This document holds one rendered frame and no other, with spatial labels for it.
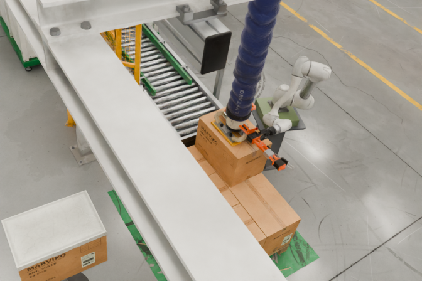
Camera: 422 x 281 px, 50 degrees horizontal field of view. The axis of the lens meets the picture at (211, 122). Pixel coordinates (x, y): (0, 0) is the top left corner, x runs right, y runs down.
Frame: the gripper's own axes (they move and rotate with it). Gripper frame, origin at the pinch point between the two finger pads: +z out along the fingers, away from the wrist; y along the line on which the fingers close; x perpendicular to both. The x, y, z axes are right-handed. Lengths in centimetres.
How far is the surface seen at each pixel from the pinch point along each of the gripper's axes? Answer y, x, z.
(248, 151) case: 13.6, -1.0, 5.3
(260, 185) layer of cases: 54, -16, -8
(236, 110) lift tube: -20.1, 20.8, 9.6
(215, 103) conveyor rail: 49, 96, -33
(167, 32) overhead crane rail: -203, -89, 158
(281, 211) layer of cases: 54, -49, -6
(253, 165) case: 35.6, -3.8, -3.9
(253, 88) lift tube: -43.0, 17.2, -0.5
